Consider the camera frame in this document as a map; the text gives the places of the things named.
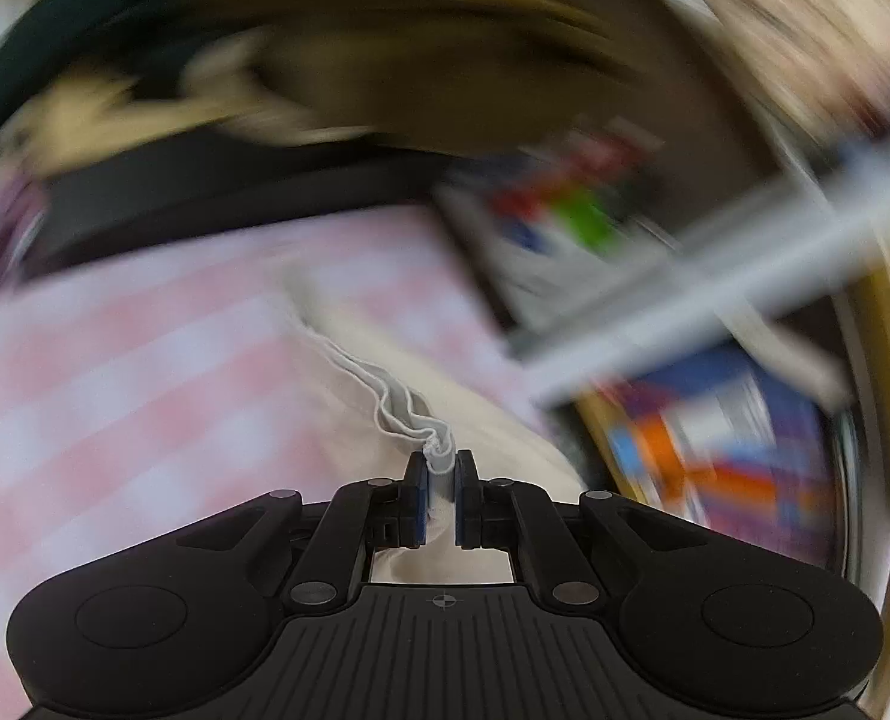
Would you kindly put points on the wooden bookshelf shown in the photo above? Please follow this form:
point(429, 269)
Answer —
point(715, 292)

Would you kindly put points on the tall white orange box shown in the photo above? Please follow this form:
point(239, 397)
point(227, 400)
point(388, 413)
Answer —
point(662, 450)

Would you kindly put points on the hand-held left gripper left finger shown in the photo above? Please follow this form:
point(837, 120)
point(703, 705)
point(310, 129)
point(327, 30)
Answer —
point(417, 499)

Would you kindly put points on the cream printed t-shirt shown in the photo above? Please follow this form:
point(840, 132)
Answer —
point(490, 427)

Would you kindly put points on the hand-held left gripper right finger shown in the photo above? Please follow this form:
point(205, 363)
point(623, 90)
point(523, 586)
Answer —
point(464, 499)

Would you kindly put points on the pink checked desk mat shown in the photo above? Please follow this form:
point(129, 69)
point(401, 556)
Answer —
point(115, 405)

